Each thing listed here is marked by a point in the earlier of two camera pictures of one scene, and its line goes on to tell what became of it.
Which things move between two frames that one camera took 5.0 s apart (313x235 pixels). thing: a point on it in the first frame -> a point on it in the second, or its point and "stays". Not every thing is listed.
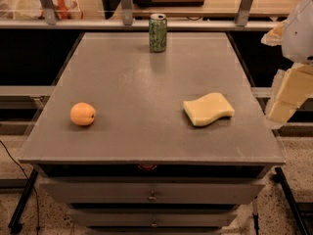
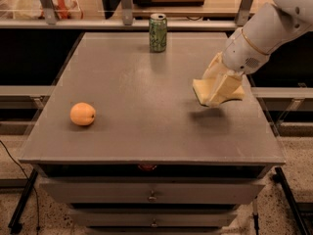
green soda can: [157, 32] stays
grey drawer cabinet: [140, 167] stays
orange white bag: [65, 5] stays
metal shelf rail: [140, 24] stays
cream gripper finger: [274, 36] -> [217, 69]
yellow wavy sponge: [207, 109] -> [203, 88]
